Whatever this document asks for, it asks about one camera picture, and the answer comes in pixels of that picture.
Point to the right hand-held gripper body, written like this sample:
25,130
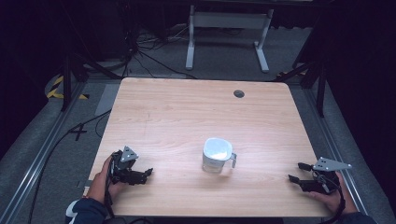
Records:
325,179

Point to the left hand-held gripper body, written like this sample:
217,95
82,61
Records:
126,154

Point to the clear jug with white lid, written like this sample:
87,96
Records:
217,155

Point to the person's right hand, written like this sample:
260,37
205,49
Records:
334,199

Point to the person's left hand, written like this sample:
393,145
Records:
99,183

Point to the black metal stand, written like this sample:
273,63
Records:
66,81
321,90

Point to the yellow black floor tape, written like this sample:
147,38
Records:
56,90

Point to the grey table grommet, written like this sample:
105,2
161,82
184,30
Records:
238,93

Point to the metal floor rail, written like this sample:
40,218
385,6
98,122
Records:
333,146
34,165

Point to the white metal desk frame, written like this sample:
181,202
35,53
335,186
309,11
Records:
229,20

